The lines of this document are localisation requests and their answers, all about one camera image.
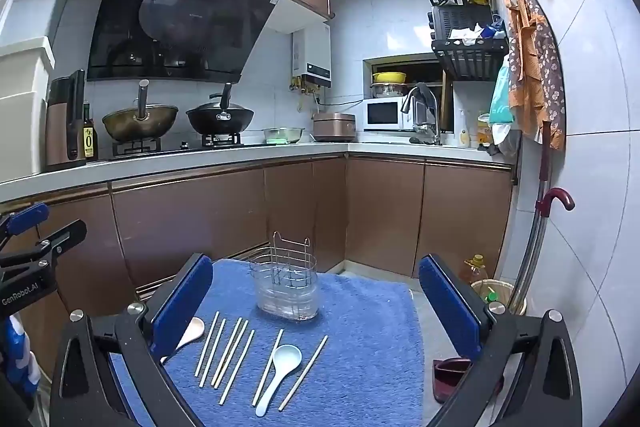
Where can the white water heater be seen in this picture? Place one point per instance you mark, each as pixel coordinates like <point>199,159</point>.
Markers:
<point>315,52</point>

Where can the white microwave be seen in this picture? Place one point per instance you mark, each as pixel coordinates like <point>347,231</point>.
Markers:
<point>382,113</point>

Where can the cooking oil bottle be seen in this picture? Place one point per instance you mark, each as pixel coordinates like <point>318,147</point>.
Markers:
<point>475,269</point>

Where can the black range hood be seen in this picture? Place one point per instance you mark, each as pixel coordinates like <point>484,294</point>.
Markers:
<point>175,32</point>

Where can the black wok with lid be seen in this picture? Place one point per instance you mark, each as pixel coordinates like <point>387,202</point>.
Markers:
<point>220,119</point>

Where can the white soap bottle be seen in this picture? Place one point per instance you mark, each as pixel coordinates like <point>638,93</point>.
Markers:
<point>464,137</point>

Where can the orange floral apron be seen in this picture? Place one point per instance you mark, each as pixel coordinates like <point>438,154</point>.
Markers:
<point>537,57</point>

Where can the brown electric kettle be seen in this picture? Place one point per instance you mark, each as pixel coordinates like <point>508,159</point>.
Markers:
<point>57,132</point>

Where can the dark sauce bottle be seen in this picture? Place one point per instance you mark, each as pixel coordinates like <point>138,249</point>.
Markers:
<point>90,142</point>

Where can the steel basin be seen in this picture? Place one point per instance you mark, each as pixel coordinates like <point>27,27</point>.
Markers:
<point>283,136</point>

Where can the brown base cabinets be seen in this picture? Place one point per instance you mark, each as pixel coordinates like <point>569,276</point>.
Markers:
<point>200,217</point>

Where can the teal plastic bag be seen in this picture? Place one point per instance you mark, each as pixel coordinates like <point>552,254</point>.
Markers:
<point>500,99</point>

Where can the gas stove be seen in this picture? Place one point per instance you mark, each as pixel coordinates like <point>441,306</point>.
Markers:
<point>175,149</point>

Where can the woven waste bin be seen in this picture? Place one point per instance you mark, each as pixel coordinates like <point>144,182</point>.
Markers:
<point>515,302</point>

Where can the brass wok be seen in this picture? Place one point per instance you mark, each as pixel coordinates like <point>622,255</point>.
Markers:
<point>140,122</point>

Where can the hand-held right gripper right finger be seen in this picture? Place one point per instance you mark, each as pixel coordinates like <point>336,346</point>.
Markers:
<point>450,307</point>

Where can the steel faucet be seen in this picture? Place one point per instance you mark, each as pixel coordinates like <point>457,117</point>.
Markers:
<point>438,122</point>

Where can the white refrigerator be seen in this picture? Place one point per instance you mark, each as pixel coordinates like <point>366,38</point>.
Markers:
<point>20,107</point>

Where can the white rag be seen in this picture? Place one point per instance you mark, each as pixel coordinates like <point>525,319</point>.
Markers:
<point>467,34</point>

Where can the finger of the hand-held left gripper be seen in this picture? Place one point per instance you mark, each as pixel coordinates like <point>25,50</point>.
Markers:
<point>27,218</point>
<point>60,242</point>

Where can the black wall rack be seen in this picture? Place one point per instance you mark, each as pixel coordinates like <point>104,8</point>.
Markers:
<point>470,62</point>

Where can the brown rice cooker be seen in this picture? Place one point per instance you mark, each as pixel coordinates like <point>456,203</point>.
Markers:
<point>334,127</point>

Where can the yellow bowl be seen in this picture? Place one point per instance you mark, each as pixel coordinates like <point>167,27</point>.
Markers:
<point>389,78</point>

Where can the white stone countertop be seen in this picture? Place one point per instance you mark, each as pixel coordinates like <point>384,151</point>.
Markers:
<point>150,164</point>

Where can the light blue spoon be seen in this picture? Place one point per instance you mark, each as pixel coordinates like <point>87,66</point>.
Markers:
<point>286,359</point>

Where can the beige pink spoon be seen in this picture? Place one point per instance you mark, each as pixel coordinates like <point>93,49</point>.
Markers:
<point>192,331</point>

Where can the yellow bottle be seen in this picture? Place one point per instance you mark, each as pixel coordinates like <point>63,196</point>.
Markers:
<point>482,132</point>

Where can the blue towel mat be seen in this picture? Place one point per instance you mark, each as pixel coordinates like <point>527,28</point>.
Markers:
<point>350,357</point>

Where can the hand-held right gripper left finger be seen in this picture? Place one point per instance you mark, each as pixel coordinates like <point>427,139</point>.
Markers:
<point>182,302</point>

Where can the dark red slipper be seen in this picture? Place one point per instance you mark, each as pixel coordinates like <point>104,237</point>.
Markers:
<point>450,379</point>

